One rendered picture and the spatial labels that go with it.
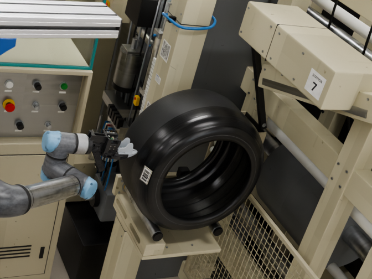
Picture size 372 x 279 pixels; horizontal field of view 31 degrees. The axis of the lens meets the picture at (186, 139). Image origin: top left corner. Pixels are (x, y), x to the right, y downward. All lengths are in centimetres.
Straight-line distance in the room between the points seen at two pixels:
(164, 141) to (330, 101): 61
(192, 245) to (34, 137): 88
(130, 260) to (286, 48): 135
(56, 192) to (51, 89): 89
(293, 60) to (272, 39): 15
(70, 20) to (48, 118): 173
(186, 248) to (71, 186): 75
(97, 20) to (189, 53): 133
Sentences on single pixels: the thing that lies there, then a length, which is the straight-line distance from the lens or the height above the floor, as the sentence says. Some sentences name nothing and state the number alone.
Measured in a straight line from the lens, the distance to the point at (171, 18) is 266.
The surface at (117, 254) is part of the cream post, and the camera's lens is 323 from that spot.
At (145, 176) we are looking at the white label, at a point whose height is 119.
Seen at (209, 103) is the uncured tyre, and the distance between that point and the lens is 255.
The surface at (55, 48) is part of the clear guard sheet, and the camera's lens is 290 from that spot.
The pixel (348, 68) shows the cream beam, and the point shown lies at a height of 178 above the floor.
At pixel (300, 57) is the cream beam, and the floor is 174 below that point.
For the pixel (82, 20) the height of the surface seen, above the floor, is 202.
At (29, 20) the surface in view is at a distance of 134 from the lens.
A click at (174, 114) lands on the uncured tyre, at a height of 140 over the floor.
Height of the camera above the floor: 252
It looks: 28 degrees down
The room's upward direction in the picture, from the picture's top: 17 degrees clockwise
